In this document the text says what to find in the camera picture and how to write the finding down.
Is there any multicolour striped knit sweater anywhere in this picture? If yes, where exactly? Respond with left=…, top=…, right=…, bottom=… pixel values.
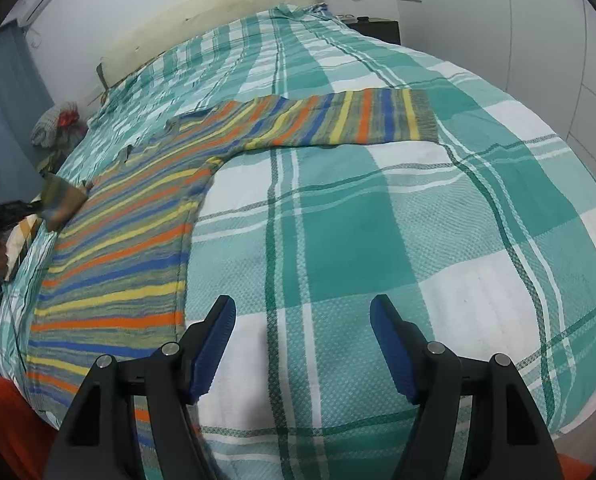
left=25, top=87, right=437, bottom=466

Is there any pile of clothes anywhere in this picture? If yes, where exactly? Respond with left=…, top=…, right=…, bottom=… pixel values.
left=31, top=101, right=89, bottom=162

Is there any beige patterned cloth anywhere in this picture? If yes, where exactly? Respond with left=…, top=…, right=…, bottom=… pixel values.
left=5, top=214, right=42, bottom=282

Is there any orange cloth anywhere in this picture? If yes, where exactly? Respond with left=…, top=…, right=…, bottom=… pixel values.
left=0, top=377, right=59, bottom=480

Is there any dark nightstand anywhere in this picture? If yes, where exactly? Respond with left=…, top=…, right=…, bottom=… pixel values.
left=356, top=16, right=401, bottom=45

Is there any blue grey curtain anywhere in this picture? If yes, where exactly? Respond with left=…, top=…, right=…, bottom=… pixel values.
left=0, top=22, right=53, bottom=206

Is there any green white plaid blanket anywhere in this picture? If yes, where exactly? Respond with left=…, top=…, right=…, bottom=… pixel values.
left=0, top=4, right=596, bottom=480

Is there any beige padded headboard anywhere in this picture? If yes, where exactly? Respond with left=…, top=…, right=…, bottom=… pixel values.
left=98, top=0, right=313, bottom=92

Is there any white wardrobe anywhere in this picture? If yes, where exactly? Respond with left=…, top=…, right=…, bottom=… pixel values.
left=390, top=0, right=596, bottom=196

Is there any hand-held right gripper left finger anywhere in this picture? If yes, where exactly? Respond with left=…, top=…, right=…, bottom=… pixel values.
left=42, top=294, right=237, bottom=480

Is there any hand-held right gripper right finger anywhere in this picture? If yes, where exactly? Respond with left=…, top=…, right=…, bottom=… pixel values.
left=369, top=294, right=565, bottom=480

